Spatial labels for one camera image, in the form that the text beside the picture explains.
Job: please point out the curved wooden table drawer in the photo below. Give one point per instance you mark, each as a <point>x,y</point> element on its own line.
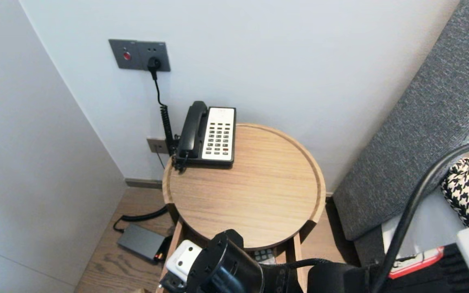
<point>291,260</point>

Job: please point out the black telephone handset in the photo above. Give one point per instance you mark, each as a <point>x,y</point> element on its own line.
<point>191,130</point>

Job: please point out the gray wall power socket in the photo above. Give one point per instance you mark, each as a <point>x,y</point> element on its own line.
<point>159,51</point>

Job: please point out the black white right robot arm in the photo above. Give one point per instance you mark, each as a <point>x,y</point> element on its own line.
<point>226,268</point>

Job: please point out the beige wall phone jack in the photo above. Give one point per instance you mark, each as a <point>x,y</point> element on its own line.
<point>157,145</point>

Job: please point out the black TV remote control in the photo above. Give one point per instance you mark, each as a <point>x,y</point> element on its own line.
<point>265,256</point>

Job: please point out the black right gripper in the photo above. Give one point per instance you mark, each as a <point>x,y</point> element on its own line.
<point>173,285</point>

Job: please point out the gray wall switch red button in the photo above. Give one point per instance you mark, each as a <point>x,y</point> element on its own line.
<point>123,55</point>

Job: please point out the round wooden side table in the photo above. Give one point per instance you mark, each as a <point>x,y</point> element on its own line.
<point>250,195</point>

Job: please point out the gray power adapter box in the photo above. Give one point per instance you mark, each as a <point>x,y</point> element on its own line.
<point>141,242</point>

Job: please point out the gray fabric headboard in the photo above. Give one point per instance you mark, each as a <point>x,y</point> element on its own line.
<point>421,122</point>

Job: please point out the gray fabric bed frame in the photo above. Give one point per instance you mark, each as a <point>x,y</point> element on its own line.
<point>369,248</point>

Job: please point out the black and white telephone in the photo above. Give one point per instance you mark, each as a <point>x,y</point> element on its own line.
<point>218,134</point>

